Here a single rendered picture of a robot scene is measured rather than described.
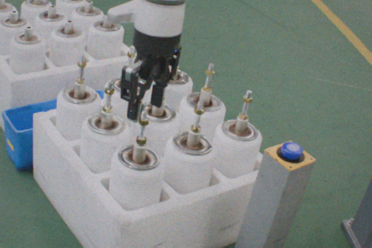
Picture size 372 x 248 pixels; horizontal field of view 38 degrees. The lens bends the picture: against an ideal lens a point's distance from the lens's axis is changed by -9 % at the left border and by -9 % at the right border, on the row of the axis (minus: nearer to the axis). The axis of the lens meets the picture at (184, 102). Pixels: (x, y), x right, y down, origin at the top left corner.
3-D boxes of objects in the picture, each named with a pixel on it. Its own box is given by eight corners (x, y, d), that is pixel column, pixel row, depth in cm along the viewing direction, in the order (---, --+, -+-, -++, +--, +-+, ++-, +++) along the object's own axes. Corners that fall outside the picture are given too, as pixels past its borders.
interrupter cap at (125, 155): (125, 174, 96) (125, 171, 96) (111, 149, 102) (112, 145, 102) (166, 169, 99) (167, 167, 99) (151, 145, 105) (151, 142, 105)
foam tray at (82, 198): (165, 145, 151) (175, 84, 143) (261, 231, 125) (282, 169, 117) (32, 177, 129) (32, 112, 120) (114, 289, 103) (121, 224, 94)
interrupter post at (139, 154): (134, 163, 99) (136, 148, 98) (129, 155, 101) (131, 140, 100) (147, 163, 100) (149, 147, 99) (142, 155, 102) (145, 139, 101)
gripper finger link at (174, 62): (179, 48, 95) (169, 81, 97) (184, 47, 97) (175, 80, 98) (165, 42, 96) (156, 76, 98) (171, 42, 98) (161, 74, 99)
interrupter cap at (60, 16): (58, 11, 156) (58, 8, 156) (68, 20, 151) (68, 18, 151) (34, 14, 152) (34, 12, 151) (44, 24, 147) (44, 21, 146)
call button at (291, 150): (289, 148, 100) (293, 138, 99) (304, 159, 97) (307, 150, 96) (274, 153, 98) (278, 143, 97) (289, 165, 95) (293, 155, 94)
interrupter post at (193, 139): (198, 143, 109) (202, 128, 107) (198, 149, 106) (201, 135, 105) (186, 140, 109) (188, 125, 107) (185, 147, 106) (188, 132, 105)
